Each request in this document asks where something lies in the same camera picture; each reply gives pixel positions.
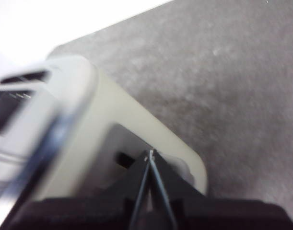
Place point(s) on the cream two-slot toaster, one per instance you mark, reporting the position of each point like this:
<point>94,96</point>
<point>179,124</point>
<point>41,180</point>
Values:
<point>88,143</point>

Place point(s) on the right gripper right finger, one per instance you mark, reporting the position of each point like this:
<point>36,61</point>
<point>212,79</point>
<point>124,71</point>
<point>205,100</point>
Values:
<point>220,215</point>

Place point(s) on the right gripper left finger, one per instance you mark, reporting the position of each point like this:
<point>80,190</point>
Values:
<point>76,213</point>

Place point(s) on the grey toaster lever knob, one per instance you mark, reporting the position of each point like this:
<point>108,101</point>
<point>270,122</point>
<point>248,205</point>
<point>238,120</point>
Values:
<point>183,167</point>

